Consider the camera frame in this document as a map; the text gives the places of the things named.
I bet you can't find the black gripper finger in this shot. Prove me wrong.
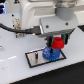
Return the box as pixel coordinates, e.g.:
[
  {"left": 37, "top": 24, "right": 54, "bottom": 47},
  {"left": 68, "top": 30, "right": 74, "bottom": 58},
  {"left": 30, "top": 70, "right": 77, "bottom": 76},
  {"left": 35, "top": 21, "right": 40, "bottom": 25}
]
[
  {"left": 64, "top": 34, "right": 70, "bottom": 44},
  {"left": 46, "top": 37, "right": 52, "bottom": 47}
]

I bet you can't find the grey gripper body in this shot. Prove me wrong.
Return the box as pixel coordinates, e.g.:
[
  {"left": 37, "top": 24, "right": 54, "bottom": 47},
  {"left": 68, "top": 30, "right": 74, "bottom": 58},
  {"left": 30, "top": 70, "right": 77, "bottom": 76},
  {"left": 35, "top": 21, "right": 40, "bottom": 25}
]
[{"left": 40, "top": 16, "right": 78, "bottom": 37}]

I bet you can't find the red gear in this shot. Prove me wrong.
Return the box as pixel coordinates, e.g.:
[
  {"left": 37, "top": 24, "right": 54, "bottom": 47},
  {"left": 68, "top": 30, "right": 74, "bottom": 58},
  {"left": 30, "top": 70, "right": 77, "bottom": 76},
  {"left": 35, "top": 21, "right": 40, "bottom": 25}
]
[{"left": 51, "top": 37, "right": 64, "bottom": 49}]

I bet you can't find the blue gear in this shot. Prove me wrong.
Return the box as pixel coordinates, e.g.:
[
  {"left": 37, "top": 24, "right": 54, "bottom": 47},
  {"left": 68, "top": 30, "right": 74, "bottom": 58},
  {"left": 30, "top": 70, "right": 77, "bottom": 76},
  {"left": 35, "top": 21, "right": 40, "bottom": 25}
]
[{"left": 43, "top": 47, "right": 60, "bottom": 61}]

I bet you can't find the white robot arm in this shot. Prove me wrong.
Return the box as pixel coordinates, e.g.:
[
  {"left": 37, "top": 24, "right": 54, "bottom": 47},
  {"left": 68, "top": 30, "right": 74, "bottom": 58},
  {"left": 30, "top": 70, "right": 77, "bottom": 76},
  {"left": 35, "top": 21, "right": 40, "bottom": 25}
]
[{"left": 20, "top": 0, "right": 78, "bottom": 46}]

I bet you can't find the left metal peg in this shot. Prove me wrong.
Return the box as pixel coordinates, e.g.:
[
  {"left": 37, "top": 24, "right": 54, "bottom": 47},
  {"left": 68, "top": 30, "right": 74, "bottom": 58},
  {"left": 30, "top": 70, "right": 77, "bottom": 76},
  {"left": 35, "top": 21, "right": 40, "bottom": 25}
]
[{"left": 33, "top": 51, "right": 39, "bottom": 62}]

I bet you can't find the beige connector block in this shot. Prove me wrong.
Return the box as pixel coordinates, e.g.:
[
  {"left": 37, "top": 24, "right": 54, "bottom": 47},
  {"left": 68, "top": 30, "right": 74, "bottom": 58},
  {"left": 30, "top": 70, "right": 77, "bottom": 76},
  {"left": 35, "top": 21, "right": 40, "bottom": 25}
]
[{"left": 13, "top": 18, "right": 21, "bottom": 30}]

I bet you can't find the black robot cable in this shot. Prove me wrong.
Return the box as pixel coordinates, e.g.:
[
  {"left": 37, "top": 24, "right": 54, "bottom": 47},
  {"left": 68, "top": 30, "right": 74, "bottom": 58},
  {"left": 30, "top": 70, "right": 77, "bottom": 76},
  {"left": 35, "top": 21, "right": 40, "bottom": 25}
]
[{"left": 0, "top": 22, "right": 42, "bottom": 35}]

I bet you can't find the peg base plate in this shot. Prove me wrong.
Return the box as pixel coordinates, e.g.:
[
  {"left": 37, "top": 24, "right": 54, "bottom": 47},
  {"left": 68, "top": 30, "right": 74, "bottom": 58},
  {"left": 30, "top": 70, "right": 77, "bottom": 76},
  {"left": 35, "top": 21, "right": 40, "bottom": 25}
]
[{"left": 25, "top": 48, "right": 66, "bottom": 68}]

